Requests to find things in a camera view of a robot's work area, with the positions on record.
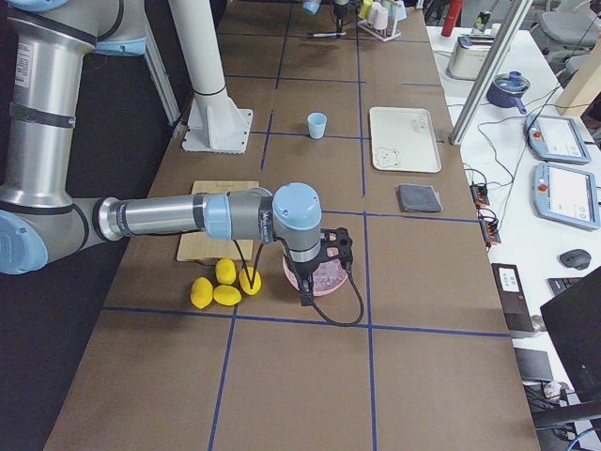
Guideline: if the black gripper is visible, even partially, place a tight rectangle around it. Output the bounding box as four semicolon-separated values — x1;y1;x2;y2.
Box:
286;257;321;305
333;3;348;28

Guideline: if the white cup rack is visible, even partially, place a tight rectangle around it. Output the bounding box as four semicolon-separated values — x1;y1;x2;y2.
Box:
357;0;408;41

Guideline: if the light blue plastic cup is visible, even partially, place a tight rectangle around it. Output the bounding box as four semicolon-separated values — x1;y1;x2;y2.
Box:
307;112;328;139

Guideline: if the pink bowl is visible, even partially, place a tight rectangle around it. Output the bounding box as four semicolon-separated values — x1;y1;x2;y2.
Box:
281;256;352;298

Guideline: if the whole yellow lemon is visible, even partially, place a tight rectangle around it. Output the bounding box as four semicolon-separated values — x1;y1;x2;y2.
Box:
215;258;238;286
212;285;242;306
190;277;213;309
239;266;262;296

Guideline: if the bamboo cutting board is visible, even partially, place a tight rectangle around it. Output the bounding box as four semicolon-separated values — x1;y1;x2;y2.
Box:
176;180;258;263

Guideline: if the white toaster appliance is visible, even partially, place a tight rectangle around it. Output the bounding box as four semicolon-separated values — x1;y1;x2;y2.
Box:
446;34;495;81

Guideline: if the grey folded cloth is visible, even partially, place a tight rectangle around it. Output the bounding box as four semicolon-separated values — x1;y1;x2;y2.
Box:
398;184;443;212

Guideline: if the cream bear serving tray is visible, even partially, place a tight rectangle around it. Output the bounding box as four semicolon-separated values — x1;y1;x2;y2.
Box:
369;106;441;174

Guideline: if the blue saucepan with lid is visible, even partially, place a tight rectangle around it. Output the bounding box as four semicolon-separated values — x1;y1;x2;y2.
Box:
486;70;531;115

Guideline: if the black power strip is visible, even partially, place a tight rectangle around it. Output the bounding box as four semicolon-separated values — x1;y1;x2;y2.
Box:
477;209;501;248
470;183;490;208

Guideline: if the black box white label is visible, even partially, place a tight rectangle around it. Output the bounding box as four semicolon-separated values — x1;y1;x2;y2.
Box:
491;263;538;338

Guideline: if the blue teach pendant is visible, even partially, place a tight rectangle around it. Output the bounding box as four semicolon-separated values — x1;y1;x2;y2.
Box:
532;163;600;230
524;114;592;165

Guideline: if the black laptop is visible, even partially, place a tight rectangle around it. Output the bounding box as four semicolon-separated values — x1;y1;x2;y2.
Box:
532;269;600;428

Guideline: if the black computer mouse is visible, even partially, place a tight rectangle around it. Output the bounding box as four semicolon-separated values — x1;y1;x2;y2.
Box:
558;248;592;271

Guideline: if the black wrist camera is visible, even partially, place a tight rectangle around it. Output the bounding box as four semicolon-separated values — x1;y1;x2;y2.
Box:
318;227;353;272

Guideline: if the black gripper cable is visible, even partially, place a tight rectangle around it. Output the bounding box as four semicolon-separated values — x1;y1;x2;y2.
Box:
233;237;366;327

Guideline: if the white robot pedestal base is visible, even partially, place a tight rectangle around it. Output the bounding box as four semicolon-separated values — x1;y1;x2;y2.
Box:
169;0;254;154

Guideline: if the aluminium frame post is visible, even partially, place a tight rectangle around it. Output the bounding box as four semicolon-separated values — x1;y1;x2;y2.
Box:
450;0;532;146

